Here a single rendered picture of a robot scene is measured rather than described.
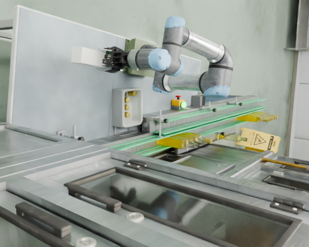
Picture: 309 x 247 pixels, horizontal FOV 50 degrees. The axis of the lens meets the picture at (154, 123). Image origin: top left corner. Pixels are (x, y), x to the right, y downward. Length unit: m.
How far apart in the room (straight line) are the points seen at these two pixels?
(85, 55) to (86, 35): 0.48
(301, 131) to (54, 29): 6.76
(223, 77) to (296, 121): 6.39
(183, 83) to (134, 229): 1.24
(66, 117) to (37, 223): 1.15
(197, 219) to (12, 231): 0.34
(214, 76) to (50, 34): 0.80
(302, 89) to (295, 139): 1.11
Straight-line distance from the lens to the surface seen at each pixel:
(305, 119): 7.85
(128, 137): 1.92
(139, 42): 2.01
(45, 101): 1.68
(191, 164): 2.07
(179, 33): 1.30
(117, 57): 1.28
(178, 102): 2.39
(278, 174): 2.17
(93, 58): 1.39
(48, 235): 0.62
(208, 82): 1.59
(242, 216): 0.70
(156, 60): 1.17
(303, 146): 7.96
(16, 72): 1.60
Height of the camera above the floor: 2.14
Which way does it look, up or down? 37 degrees down
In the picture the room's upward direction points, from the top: 99 degrees clockwise
